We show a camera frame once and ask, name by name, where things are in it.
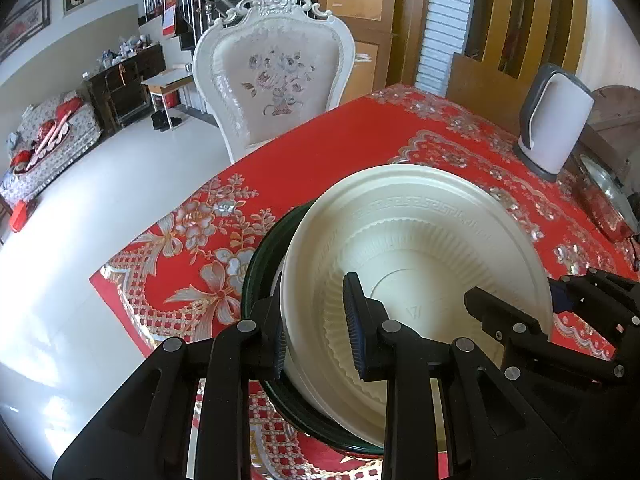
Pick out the brown cardboard sheet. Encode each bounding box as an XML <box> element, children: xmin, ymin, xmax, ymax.
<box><xmin>446</xmin><ymin>52</ymin><xmax>531</xmax><ymax>136</ymax></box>

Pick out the pair of dark shoes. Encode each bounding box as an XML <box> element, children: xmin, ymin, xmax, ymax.
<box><xmin>151</xmin><ymin>110</ymin><xmax>183</xmax><ymax>132</ymax></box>

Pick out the white ornate floral chair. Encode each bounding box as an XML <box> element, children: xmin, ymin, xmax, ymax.
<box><xmin>192</xmin><ymin>0</ymin><xmax>357</xmax><ymax>164</ymax></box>

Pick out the red hanging calendar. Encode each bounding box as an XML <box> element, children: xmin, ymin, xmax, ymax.
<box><xmin>162</xmin><ymin>0</ymin><xmax>180</xmax><ymax>37</ymax></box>

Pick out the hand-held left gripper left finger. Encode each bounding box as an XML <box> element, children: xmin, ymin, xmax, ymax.
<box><xmin>52</xmin><ymin>295</ymin><xmax>288</xmax><ymax>480</ymax></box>

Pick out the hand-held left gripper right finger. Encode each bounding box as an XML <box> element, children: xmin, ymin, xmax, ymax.
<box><xmin>342</xmin><ymin>272</ymin><xmax>583</xmax><ymax>480</ymax></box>

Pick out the white slatted panel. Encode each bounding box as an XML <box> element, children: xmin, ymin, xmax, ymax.
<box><xmin>415</xmin><ymin>0</ymin><xmax>475</xmax><ymax>96</ymax></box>

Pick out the wooden slat partition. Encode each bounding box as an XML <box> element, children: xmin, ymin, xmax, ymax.
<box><xmin>470</xmin><ymin>0</ymin><xmax>588</xmax><ymax>81</ymax></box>

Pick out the red box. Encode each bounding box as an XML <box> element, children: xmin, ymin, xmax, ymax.
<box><xmin>9</xmin><ymin>200</ymin><xmax>28</xmax><ymax>233</ymax></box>

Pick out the green bowl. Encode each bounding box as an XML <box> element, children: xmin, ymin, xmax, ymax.
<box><xmin>243</xmin><ymin>203</ymin><xmax>386</xmax><ymax>456</ymax></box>

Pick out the cluster of small bottles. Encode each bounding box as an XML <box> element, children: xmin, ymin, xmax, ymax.
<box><xmin>97</xmin><ymin>34</ymin><xmax>151</xmax><ymax>68</ymax></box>

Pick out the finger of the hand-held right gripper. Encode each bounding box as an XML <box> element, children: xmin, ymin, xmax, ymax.
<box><xmin>547</xmin><ymin>267</ymin><xmax>640</xmax><ymax>341</ymax></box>
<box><xmin>464</xmin><ymin>285</ymin><xmax>551</xmax><ymax>352</ymax></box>

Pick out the small white table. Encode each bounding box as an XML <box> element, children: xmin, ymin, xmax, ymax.
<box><xmin>141</xmin><ymin>67</ymin><xmax>196</xmax><ymax>131</ymax></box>

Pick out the floral covered sofa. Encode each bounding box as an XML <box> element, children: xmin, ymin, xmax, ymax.
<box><xmin>0</xmin><ymin>91</ymin><xmax>103</xmax><ymax>201</ymax></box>

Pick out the long framed floral picture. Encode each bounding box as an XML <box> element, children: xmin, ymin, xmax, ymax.
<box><xmin>0</xmin><ymin>0</ymin><xmax>52</xmax><ymax>58</ymax></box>

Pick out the white electric kettle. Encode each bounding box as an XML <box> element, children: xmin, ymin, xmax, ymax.
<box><xmin>515</xmin><ymin>63</ymin><xmax>596</xmax><ymax>183</ymax></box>

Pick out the dark wooden cabinet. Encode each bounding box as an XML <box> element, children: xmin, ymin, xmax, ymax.
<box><xmin>87</xmin><ymin>44</ymin><xmax>167</xmax><ymax>136</ymax></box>

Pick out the cream disposable plate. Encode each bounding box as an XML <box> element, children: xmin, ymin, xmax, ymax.
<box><xmin>272</xmin><ymin>164</ymin><xmax>553</xmax><ymax>438</ymax></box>

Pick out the red floral tablecloth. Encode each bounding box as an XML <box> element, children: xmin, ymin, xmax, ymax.
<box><xmin>89</xmin><ymin>83</ymin><xmax>640</xmax><ymax>480</ymax></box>

